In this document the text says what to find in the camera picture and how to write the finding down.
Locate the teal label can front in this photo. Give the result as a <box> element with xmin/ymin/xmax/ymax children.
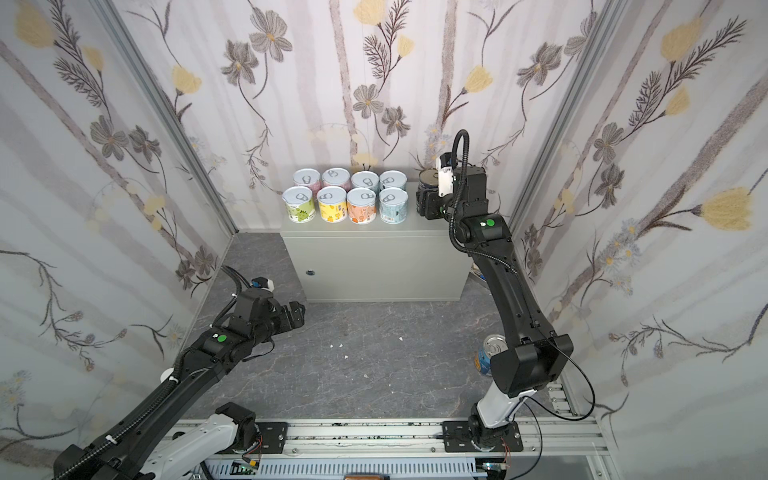
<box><xmin>378</xmin><ymin>187</ymin><xmax>409</xmax><ymax>225</ymax></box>

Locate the teal label can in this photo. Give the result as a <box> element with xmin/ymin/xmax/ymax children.
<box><xmin>378</xmin><ymin>187</ymin><xmax>409</xmax><ymax>225</ymax></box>
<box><xmin>379</xmin><ymin>170</ymin><xmax>408</xmax><ymax>191</ymax></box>
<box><xmin>351</xmin><ymin>170</ymin><xmax>380</xmax><ymax>193</ymax></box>

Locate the orange label can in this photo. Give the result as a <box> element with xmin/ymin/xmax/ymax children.
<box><xmin>347</xmin><ymin>187</ymin><xmax>377</xmax><ymax>225</ymax></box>

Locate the yellow label can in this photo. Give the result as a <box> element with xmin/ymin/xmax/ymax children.
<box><xmin>317</xmin><ymin>186</ymin><xmax>348</xmax><ymax>224</ymax></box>

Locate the pink label can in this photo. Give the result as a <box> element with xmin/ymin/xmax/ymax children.
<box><xmin>293</xmin><ymin>168</ymin><xmax>322</xmax><ymax>195</ymax></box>
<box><xmin>321</xmin><ymin>167</ymin><xmax>352</xmax><ymax>192</ymax></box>

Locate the green label can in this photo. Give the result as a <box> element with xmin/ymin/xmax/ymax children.
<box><xmin>282</xmin><ymin>186</ymin><xmax>316</xmax><ymax>224</ymax></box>

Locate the blue corn label can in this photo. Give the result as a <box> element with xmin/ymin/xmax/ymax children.
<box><xmin>474</xmin><ymin>334</ymin><xmax>507</xmax><ymax>376</ymax></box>

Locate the black label can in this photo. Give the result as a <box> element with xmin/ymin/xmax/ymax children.
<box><xmin>417</xmin><ymin>168</ymin><xmax>439</xmax><ymax>192</ymax></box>

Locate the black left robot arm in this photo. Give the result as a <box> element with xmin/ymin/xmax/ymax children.
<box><xmin>53</xmin><ymin>266</ymin><xmax>306</xmax><ymax>479</ymax></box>

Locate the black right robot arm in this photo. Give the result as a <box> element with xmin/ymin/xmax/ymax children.
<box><xmin>417</xmin><ymin>129</ymin><xmax>574</xmax><ymax>451</ymax></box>

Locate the grey metal cabinet counter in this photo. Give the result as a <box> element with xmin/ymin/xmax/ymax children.
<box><xmin>280</xmin><ymin>182</ymin><xmax>472</xmax><ymax>303</ymax></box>

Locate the white plastic bottle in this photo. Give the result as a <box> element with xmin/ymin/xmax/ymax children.
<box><xmin>160</xmin><ymin>367</ymin><xmax>174</xmax><ymax>383</ymax></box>

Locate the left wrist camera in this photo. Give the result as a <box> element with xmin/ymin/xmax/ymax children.
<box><xmin>250</xmin><ymin>277</ymin><xmax>275</xmax><ymax>292</ymax></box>

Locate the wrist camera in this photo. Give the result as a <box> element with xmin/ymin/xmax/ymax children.
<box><xmin>250</xmin><ymin>277</ymin><xmax>275</xmax><ymax>292</ymax></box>
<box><xmin>435</xmin><ymin>152</ymin><xmax>454</xmax><ymax>198</ymax></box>

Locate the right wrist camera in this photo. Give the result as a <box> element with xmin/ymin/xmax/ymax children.
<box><xmin>435</xmin><ymin>152</ymin><xmax>454</xmax><ymax>198</ymax></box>

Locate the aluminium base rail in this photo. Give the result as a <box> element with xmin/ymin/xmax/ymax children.
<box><xmin>190</xmin><ymin>415</ymin><xmax>621</xmax><ymax>479</ymax></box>

